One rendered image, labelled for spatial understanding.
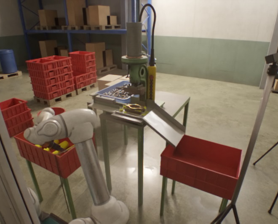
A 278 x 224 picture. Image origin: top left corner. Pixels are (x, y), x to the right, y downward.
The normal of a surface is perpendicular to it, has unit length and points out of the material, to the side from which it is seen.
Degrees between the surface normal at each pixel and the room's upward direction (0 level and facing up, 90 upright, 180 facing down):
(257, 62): 90
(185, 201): 0
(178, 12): 90
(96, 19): 90
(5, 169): 90
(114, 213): 61
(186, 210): 0
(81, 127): 70
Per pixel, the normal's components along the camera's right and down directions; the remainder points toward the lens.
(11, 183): 0.88, 0.20
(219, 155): -0.49, 0.37
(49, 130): 0.41, -0.12
